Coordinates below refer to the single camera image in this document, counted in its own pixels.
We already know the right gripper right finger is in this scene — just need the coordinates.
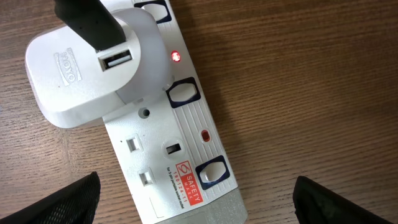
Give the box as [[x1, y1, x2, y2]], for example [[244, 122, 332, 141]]
[[293, 176, 392, 224]]

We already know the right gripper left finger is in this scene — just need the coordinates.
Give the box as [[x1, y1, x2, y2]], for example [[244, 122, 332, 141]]
[[1, 172, 101, 224]]

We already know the black USB charging cable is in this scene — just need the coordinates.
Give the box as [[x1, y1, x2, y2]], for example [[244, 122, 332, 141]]
[[53, 0, 127, 52]]

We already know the white charger plug adapter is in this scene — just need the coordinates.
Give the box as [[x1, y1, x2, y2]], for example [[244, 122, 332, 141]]
[[25, 8, 174, 128]]

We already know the white power strip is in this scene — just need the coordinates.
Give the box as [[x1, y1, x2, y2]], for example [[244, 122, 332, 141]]
[[104, 1, 248, 224]]

